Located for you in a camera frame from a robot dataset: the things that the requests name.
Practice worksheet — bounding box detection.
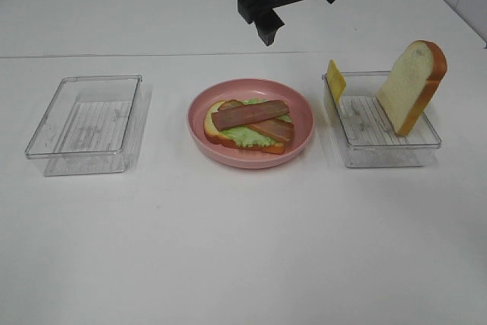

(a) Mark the right clear plastic container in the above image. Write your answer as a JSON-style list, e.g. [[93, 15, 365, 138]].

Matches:
[[322, 71, 441, 168]]

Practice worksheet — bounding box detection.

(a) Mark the pink round plate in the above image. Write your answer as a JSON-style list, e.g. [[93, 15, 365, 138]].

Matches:
[[187, 78, 315, 169]]

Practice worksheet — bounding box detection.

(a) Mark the left clear plastic container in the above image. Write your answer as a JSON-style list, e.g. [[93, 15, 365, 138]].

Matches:
[[24, 75, 150, 177]]

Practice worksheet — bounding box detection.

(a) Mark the bacon strip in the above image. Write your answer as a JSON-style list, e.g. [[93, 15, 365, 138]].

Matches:
[[217, 99, 294, 143], [212, 100, 289, 130]]

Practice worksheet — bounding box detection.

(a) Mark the yellow cheese slice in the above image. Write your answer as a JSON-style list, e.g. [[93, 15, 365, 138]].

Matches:
[[326, 59, 347, 112]]

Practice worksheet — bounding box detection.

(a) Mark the bread slice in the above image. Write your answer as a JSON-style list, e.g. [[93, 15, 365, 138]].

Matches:
[[376, 40, 447, 136], [203, 101, 285, 155]]

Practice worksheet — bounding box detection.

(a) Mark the clear plastic container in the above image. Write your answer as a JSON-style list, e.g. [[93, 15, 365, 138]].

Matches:
[[24, 75, 150, 177], [322, 71, 441, 168]]

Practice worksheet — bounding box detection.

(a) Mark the green lettuce leaf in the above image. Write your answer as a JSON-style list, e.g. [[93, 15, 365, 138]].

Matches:
[[215, 98, 285, 154]]

